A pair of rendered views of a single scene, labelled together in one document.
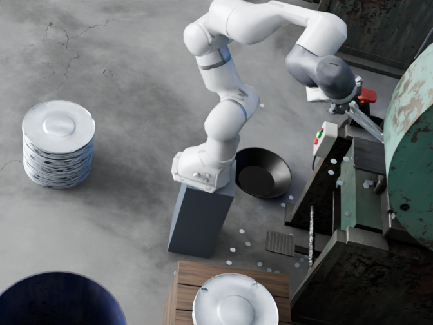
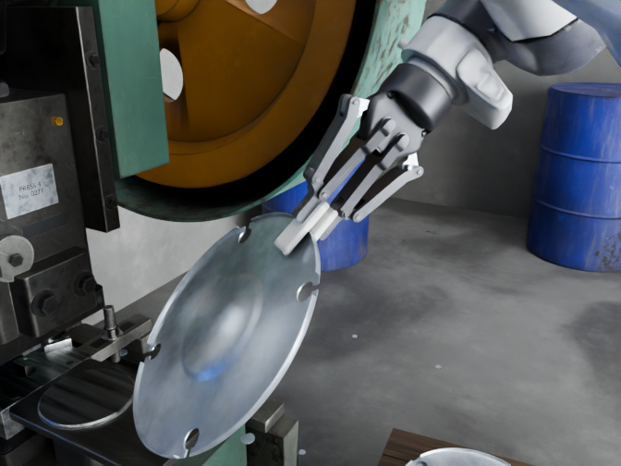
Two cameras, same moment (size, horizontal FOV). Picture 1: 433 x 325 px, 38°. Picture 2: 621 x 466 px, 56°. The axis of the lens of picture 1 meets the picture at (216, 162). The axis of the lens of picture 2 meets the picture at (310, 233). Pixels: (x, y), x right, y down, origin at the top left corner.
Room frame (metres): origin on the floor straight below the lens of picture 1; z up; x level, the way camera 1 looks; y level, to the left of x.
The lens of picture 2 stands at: (1.92, 0.02, 1.27)
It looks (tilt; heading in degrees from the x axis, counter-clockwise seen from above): 21 degrees down; 216
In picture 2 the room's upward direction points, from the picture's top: straight up
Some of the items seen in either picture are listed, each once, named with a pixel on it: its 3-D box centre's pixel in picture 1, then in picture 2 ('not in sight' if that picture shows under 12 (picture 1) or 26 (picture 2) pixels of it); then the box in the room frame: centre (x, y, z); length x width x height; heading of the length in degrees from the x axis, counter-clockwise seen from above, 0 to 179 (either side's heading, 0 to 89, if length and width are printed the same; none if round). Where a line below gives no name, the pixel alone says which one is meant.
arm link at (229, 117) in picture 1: (222, 132); not in sight; (1.50, 0.01, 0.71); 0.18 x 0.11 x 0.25; 163
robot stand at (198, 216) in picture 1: (200, 207); not in sight; (1.53, 0.00, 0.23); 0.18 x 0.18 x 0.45; 10
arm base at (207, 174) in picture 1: (205, 159); not in sight; (1.52, 0.04, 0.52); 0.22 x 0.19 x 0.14; 100
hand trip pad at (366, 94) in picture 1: (364, 100); not in sight; (1.88, -0.46, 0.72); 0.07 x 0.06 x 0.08; 97
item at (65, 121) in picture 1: (59, 126); not in sight; (1.68, 0.66, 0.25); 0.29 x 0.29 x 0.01
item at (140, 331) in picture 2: not in sight; (115, 331); (1.42, -0.74, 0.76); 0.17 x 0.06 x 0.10; 7
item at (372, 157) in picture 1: (381, 170); (119, 447); (1.56, -0.55, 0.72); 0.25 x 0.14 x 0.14; 97
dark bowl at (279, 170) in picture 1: (258, 176); not in sight; (1.96, -0.21, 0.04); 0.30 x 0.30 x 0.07
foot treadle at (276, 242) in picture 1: (333, 258); not in sight; (1.57, -0.59, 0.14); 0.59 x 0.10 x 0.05; 97
